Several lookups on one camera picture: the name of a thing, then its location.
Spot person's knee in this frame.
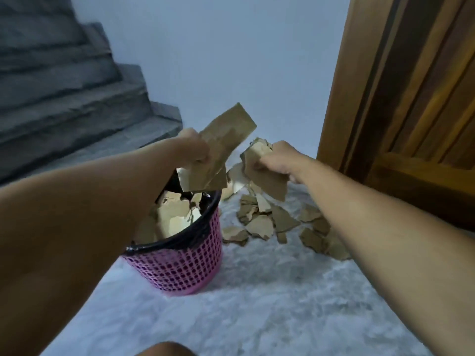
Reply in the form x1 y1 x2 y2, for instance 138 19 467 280
135 341 195 356

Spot grey granite staircase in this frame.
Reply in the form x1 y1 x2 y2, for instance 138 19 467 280
0 0 183 186

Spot brown wooden door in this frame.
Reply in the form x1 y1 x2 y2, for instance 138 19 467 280
316 0 475 232

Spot pile of brown paper pieces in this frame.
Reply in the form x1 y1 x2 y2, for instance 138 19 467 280
222 163 351 261

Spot cardboard scraps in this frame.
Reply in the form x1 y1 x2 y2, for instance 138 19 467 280
178 102 257 193
133 190 203 245

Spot black plastic bag liner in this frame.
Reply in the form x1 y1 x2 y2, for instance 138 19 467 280
124 172 222 256

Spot person's left forearm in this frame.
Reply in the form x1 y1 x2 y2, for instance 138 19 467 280
0 138 190 356

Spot person's right hand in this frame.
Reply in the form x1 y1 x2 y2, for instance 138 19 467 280
253 140 307 184

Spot person's left hand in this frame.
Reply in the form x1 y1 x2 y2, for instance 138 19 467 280
177 128 211 166

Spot pink bin with black liner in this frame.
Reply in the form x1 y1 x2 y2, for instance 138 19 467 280
122 170 223 295

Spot person's right forearm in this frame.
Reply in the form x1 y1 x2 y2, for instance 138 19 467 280
296 159 475 356

